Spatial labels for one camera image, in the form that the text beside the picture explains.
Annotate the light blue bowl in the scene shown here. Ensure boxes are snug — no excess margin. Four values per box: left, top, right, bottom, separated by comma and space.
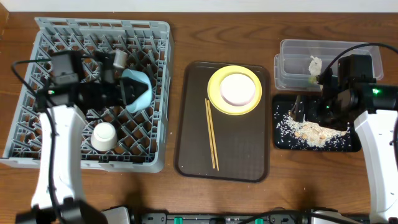
119, 69, 152, 113

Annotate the rice food waste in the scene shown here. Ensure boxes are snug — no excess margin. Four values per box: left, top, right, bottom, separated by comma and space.
273, 106, 351, 150

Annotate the green snack wrapper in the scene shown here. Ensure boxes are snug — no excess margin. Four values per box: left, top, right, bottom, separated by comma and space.
308, 76, 318, 85

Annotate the white tissue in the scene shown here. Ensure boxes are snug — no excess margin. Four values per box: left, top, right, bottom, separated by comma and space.
308, 55, 323, 76

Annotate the white cup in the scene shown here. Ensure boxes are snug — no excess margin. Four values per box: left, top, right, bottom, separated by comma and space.
91, 122, 118, 152

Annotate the pink small plate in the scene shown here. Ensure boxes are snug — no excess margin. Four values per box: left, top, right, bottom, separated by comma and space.
220, 73, 256, 106

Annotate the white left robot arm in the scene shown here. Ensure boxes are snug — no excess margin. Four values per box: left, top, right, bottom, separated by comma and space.
16, 50, 152, 223

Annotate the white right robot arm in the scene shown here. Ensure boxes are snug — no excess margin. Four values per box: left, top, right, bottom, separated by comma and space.
290, 54, 397, 223

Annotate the black waste tray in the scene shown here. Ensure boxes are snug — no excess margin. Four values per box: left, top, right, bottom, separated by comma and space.
272, 95, 361, 152

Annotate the grey dish rack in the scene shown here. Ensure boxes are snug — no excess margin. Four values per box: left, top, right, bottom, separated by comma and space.
1, 17, 174, 173

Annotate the clear plastic bin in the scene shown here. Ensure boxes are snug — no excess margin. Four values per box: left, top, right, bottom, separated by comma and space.
273, 39, 384, 93

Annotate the brown serving tray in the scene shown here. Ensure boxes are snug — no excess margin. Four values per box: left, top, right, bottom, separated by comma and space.
175, 62, 272, 183

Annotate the wooden chopstick right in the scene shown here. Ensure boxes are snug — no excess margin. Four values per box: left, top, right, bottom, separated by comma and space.
206, 100, 220, 171

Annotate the wooden chopstick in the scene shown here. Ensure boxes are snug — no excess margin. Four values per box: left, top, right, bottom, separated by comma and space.
205, 98, 216, 169
206, 100, 220, 171

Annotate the yellow plate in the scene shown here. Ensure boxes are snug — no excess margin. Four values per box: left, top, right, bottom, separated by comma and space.
207, 65, 262, 116

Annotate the wooden chopstick left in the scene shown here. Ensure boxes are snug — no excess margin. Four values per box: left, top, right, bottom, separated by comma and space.
205, 98, 216, 169

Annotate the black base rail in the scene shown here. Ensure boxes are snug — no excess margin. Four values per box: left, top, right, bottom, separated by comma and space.
102, 205, 374, 224

